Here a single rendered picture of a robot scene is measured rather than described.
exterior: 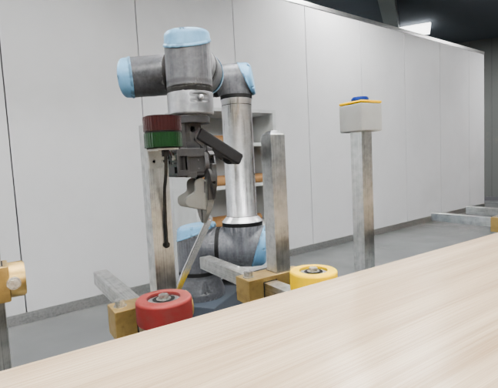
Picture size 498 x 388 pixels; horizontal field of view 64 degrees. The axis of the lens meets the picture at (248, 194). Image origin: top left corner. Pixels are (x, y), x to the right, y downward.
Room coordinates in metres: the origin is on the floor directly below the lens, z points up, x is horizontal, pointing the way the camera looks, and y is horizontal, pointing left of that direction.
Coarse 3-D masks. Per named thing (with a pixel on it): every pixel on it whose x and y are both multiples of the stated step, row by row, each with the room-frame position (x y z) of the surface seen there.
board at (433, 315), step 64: (448, 256) 0.73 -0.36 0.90; (192, 320) 0.49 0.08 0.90; (256, 320) 0.48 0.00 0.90; (320, 320) 0.47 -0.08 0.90; (384, 320) 0.46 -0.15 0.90; (448, 320) 0.45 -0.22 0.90; (0, 384) 0.36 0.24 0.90; (64, 384) 0.35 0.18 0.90; (128, 384) 0.35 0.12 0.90; (192, 384) 0.34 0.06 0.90; (256, 384) 0.33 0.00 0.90; (320, 384) 0.33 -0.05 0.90; (384, 384) 0.32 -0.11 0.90; (448, 384) 0.32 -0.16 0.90
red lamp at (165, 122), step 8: (144, 120) 0.62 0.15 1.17; (152, 120) 0.61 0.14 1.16; (160, 120) 0.61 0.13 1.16; (168, 120) 0.61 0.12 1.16; (176, 120) 0.62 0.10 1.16; (144, 128) 0.62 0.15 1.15; (152, 128) 0.61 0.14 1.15; (160, 128) 0.61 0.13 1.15; (168, 128) 0.61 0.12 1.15; (176, 128) 0.62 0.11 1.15
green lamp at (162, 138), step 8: (144, 136) 0.62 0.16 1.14; (152, 136) 0.61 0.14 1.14; (160, 136) 0.61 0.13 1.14; (168, 136) 0.61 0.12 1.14; (176, 136) 0.62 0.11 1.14; (144, 144) 0.62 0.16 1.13; (152, 144) 0.61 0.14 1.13; (160, 144) 0.61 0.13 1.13; (168, 144) 0.61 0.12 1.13; (176, 144) 0.62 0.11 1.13
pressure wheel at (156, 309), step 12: (144, 300) 0.55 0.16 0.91; (156, 300) 0.56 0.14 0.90; (168, 300) 0.56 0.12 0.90; (180, 300) 0.54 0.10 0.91; (144, 312) 0.53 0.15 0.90; (156, 312) 0.52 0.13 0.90; (168, 312) 0.52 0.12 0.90; (180, 312) 0.53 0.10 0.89; (144, 324) 0.53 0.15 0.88; (156, 324) 0.52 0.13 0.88; (168, 324) 0.52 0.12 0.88
